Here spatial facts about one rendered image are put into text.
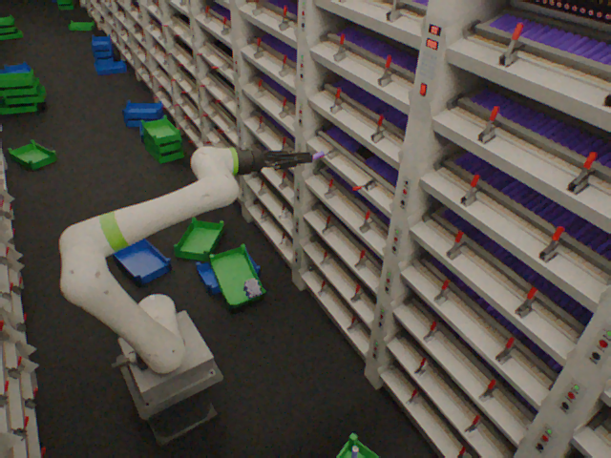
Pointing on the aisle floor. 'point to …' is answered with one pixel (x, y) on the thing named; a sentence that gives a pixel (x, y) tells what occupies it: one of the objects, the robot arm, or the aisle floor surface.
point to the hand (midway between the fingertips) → (302, 157)
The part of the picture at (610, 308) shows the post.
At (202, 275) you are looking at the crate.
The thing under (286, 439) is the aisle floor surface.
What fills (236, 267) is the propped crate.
